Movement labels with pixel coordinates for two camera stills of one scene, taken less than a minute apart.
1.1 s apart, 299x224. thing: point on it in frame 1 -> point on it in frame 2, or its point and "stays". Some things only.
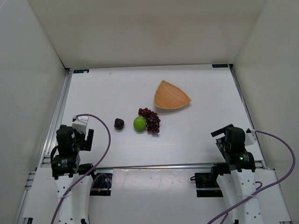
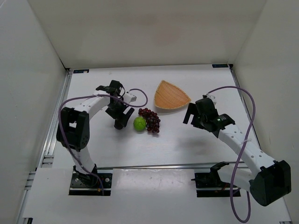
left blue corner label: x=82 y=71 stays
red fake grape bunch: x=152 y=120 stays
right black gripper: x=221 y=131 -> x=195 y=115
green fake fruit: x=139 y=123 stays
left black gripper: x=87 y=140 -> x=120 y=114
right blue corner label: x=220 y=65 stays
